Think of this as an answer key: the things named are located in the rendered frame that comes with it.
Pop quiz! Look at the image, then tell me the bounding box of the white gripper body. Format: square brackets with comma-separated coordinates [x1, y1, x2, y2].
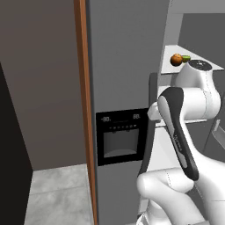
[147, 101, 162, 123]

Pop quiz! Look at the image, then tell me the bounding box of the orange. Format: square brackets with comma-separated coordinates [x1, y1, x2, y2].
[170, 53, 185, 68]

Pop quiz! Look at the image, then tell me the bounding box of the grey fridge door with dispenser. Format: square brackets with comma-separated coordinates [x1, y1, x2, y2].
[85, 0, 171, 225]

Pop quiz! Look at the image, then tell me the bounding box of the grey fridge body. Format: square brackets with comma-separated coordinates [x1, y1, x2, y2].
[137, 0, 225, 225]

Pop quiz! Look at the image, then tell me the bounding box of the brown wooden side panel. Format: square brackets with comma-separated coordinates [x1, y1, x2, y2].
[73, 0, 99, 225]

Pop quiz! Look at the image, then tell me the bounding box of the black cabinet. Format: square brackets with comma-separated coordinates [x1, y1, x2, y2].
[0, 62, 33, 225]

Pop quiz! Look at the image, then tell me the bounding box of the dark grey fridge door handle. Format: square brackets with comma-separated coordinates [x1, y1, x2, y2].
[136, 72, 160, 184]

